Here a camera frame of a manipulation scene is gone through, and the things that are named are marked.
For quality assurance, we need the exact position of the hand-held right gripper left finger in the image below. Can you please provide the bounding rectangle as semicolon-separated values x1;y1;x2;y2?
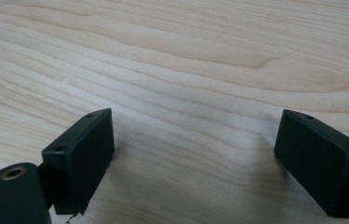
40;107;116;217

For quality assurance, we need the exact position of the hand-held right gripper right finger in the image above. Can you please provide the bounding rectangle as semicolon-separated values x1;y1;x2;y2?
273;108;349;219

